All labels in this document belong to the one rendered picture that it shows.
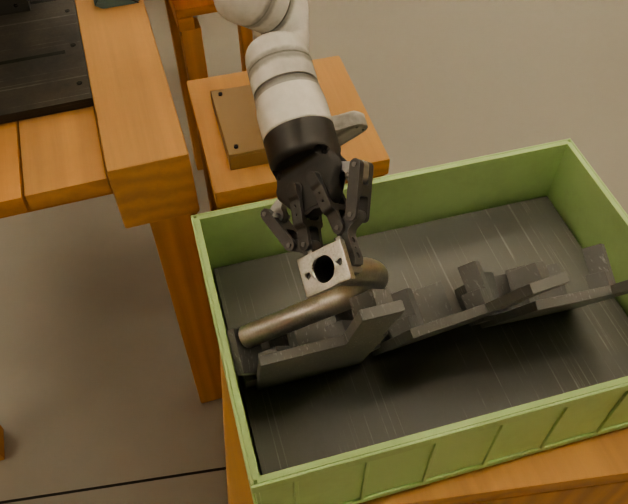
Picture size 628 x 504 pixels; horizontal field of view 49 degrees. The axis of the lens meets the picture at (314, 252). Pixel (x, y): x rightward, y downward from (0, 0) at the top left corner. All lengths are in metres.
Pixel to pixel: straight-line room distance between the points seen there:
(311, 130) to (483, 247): 0.53
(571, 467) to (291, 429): 0.39
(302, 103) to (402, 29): 2.43
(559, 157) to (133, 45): 0.83
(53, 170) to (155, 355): 0.89
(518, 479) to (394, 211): 0.44
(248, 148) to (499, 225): 0.45
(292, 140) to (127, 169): 0.57
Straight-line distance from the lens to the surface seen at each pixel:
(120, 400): 1.98
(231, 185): 1.21
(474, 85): 2.85
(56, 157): 1.29
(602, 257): 0.96
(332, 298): 0.81
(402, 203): 1.11
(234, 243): 1.07
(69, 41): 1.52
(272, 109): 0.70
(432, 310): 0.97
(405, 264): 1.10
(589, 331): 1.10
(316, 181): 0.67
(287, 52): 0.73
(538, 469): 1.04
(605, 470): 1.07
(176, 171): 1.23
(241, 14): 0.77
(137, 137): 1.25
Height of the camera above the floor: 1.72
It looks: 52 degrees down
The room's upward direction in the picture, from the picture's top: straight up
